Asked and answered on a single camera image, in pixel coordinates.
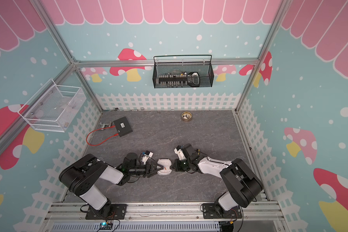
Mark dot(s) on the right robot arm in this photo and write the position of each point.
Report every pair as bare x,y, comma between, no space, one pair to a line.
241,182

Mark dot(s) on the white alarm device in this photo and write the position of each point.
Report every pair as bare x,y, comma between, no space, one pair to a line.
166,167

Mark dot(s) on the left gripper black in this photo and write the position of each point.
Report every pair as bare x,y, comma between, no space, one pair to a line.
150,168

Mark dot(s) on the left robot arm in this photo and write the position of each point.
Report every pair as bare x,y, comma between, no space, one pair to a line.
81,176

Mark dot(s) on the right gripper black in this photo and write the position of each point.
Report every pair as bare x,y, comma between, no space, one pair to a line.
176,166

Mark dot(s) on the white wire basket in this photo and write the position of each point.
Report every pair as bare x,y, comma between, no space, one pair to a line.
53,107

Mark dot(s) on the tape roll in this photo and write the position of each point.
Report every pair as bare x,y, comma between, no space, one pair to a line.
186,116

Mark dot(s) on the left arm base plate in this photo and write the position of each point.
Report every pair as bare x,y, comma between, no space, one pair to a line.
108,212

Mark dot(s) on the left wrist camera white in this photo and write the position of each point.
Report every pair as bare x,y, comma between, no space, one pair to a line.
145,156

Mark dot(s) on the black box device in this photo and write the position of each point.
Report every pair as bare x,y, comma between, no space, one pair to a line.
122,126

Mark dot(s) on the metal clip on table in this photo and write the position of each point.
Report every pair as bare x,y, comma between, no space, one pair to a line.
107,125

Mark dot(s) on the green circuit board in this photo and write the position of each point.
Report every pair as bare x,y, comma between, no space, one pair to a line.
105,226

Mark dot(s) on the black wire mesh basket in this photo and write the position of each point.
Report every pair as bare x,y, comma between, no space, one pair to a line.
183,71

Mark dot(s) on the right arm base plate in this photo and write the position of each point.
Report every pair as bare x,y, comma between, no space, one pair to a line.
214,211

